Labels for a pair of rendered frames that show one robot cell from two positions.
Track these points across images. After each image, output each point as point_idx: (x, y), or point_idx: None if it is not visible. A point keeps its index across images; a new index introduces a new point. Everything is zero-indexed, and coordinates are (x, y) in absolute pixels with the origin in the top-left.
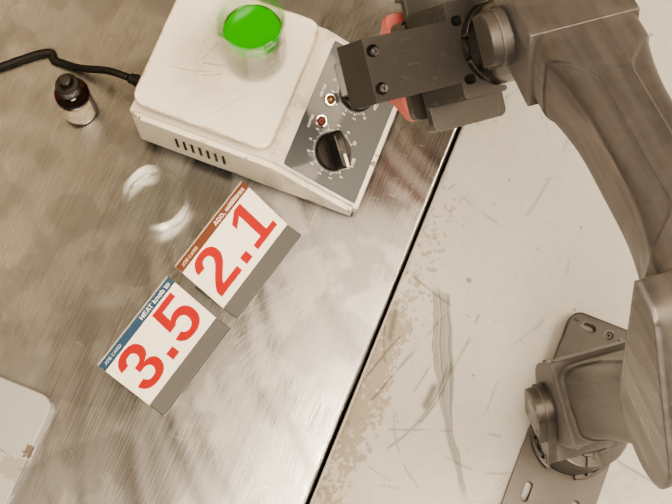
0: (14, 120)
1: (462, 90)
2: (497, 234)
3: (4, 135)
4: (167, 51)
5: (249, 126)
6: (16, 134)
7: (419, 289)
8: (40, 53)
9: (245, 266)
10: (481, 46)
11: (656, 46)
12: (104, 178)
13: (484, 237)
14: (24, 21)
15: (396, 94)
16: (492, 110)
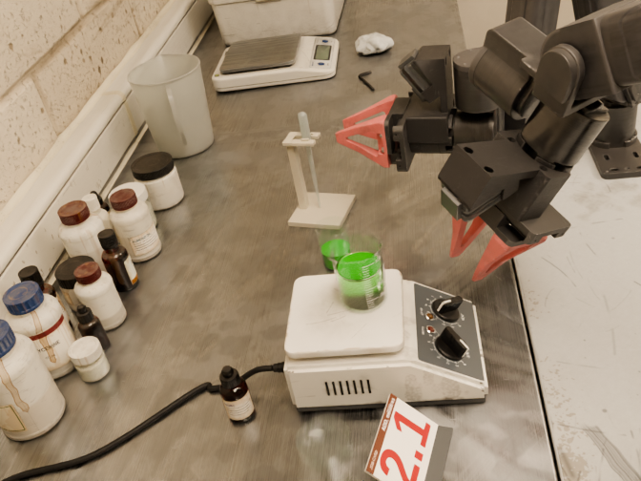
0: (191, 436)
1: (543, 174)
2: (602, 374)
3: (186, 449)
4: (299, 318)
5: (382, 336)
6: (196, 445)
7: (570, 431)
8: (199, 386)
9: (421, 464)
10: (551, 87)
11: (621, 241)
12: (277, 449)
13: (594, 379)
14: (182, 375)
15: (501, 173)
16: (562, 223)
